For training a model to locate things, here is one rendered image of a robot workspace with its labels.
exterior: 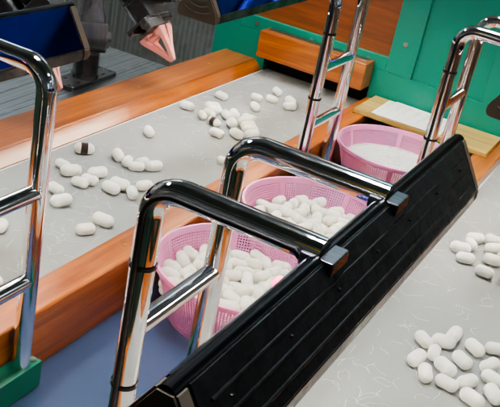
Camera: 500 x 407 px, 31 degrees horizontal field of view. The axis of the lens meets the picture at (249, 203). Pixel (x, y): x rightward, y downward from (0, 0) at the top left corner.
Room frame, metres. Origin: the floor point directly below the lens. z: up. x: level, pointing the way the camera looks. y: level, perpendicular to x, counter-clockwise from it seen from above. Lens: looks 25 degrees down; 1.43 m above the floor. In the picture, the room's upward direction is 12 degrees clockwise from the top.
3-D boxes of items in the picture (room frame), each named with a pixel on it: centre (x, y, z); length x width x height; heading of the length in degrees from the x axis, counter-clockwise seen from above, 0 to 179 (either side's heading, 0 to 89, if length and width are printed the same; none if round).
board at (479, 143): (2.06, -0.38, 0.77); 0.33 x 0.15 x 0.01; 67
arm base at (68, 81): (2.16, 0.48, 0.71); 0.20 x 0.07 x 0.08; 160
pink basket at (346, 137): (1.86, -0.29, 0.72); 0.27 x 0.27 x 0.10
